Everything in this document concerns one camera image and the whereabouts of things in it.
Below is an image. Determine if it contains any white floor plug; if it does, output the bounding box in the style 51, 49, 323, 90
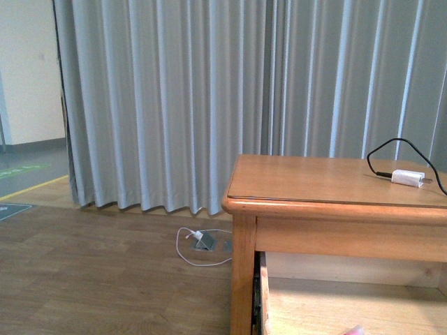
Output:
186, 230, 203, 241

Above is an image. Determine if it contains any closed metal floor plate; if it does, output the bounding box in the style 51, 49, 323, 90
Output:
223, 240, 233, 253

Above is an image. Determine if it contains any white charger adapter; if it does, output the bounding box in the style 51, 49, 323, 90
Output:
391, 170, 432, 188

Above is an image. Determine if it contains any grey pleated curtain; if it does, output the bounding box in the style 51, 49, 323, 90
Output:
54, 1, 446, 214

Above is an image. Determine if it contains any open metal floor socket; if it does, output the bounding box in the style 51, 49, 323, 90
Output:
191, 232, 217, 251

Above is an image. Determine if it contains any wooden nightstand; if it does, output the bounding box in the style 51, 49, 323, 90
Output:
222, 154, 446, 334

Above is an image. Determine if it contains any pink marker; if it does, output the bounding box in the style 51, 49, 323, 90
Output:
343, 325, 365, 335

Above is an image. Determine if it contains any black charger cable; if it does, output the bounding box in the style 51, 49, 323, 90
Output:
366, 137, 447, 196

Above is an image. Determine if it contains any wooden drawer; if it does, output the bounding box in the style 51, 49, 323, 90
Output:
260, 252, 446, 334

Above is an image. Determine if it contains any grey floor sign mat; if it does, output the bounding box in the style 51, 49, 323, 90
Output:
0, 203, 33, 221

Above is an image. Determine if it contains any white floor cable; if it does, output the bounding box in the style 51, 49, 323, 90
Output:
176, 227, 233, 267

